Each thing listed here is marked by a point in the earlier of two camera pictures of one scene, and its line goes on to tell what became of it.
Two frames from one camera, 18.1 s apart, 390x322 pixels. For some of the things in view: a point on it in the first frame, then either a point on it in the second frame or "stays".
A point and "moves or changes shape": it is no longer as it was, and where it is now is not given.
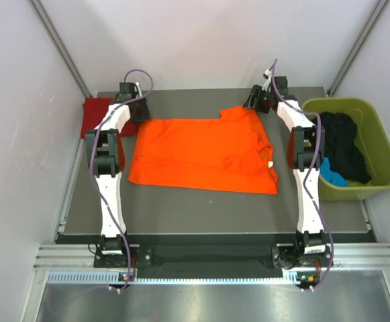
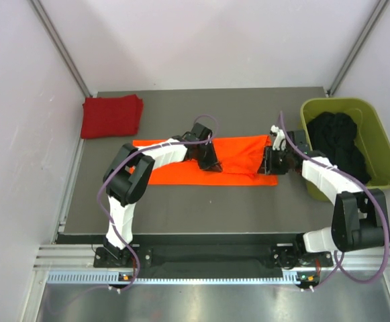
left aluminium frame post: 47,21 stays
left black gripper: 144,115 -> 212,164
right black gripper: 256,92 -> 270,168
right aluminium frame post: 374,19 stays
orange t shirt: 231,153 moves or changes shape
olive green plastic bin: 384,168 stays
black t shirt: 341,149 stays
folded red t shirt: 94,109 stays
